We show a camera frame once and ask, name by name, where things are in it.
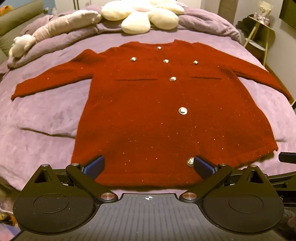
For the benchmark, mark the long pink plush toy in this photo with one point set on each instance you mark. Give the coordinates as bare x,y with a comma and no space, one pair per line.
57,23

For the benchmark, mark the yellow metal side table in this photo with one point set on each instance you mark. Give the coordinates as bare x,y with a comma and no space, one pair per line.
259,26

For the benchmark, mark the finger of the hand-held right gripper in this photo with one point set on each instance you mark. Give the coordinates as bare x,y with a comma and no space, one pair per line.
288,157

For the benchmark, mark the red knit cardigan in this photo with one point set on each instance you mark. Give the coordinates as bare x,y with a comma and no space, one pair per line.
150,104

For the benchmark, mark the purple duvet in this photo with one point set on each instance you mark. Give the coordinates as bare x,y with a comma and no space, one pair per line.
69,39

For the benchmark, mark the purple fleece bed blanket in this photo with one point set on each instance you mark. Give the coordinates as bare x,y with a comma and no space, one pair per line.
46,115

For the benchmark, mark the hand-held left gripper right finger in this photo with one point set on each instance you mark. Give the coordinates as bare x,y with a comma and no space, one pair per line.
203,166

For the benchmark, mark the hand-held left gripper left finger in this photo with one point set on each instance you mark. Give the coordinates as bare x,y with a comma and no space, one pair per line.
94,165

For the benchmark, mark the cream flower-shaped pillow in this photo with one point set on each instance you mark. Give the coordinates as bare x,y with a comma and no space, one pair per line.
138,22

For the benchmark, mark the dark wall television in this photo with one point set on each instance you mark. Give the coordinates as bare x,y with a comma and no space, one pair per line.
288,10

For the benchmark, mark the olive upholstered headboard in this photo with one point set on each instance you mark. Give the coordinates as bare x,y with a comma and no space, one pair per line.
18,16

